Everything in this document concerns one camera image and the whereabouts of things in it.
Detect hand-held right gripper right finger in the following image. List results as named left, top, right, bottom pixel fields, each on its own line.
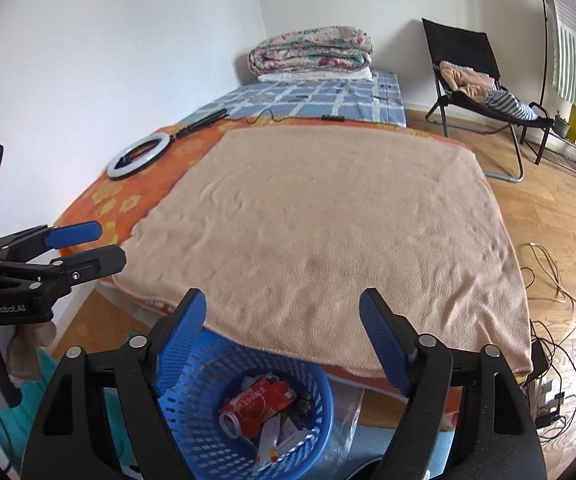
left=359, top=287, right=548, bottom=480

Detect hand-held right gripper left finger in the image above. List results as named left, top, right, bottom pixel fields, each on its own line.
left=20, top=287, right=209, bottom=480

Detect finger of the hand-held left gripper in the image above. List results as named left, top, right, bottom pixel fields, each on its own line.
left=0, top=221, right=103, bottom=261
left=0, top=245, right=128, bottom=301

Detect white tissue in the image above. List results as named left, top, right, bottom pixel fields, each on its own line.
left=240, top=372, right=279, bottom=391

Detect red medicine box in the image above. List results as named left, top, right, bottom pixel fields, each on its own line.
left=218, top=379, right=297, bottom=438

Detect blue plastic basket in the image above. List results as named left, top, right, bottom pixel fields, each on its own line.
left=155, top=330, right=335, bottom=478

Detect long white printed wrapper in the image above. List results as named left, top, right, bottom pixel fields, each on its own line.
left=257, top=412, right=283, bottom=463

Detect beige cloth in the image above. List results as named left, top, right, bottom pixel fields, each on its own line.
left=8, top=322, right=56, bottom=381

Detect orange floral bed sheet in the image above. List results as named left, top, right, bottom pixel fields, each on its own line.
left=50, top=117, right=531, bottom=433

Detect teal mat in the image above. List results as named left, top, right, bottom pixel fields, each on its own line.
left=0, top=347, right=139, bottom=480

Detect beige blanket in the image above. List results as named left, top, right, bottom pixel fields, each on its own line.
left=113, top=127, right=533, bottom=378

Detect blue checked bed sheet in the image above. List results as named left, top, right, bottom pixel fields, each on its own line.
left=180, top=70, right=409, bottom=128

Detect striped garment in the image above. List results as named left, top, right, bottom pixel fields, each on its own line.
left=485, top=87, right=543, bottom=122

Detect pink beige clothes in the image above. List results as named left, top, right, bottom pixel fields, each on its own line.
left=438, top=60, right=498, bottom=103

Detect folded white sheet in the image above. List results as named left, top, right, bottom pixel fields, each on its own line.
left=258, top=67, right=373, bottom=83

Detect folded floral quilt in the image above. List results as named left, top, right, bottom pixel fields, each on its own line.
left=247, top=26, right=375, bottom=77

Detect black folding chair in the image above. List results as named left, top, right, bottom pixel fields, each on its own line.
left=421, top=17, right=554, bottom=183

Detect white ring light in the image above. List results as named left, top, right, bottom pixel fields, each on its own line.
left=106, top=132, right=173, bottom=181

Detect floor cables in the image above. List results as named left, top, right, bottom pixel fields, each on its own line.
left=518, top=242, right=576, bottom=441

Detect black cable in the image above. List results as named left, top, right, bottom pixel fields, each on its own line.
left=228, top=107, right=326, bottom=126

